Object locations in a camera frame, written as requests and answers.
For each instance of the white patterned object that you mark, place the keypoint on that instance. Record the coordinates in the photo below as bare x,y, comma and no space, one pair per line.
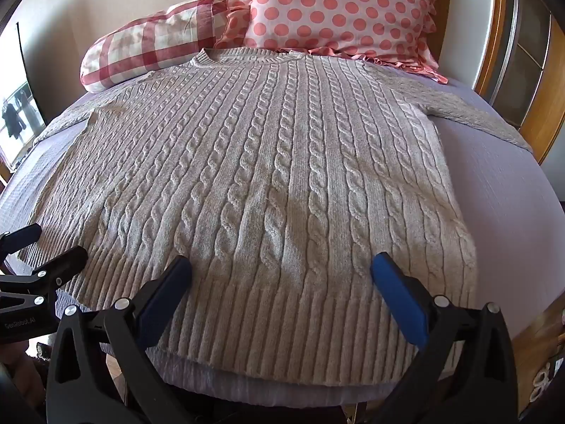
544,380

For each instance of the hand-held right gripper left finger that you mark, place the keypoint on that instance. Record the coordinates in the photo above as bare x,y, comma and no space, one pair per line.
167,289

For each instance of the framed photo print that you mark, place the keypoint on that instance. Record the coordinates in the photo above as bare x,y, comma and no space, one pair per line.
17,119

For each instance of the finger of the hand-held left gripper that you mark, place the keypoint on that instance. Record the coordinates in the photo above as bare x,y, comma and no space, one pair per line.
62,261
26,235

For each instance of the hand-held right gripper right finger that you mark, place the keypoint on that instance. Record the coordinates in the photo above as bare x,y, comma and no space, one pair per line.
397,304

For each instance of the red checked pillow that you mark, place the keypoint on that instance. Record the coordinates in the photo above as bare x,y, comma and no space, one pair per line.
145,44

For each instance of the wooden headboard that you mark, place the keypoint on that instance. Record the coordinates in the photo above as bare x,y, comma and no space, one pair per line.
495,31

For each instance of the pink polka dot pillow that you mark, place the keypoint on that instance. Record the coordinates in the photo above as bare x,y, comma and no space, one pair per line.
335,4

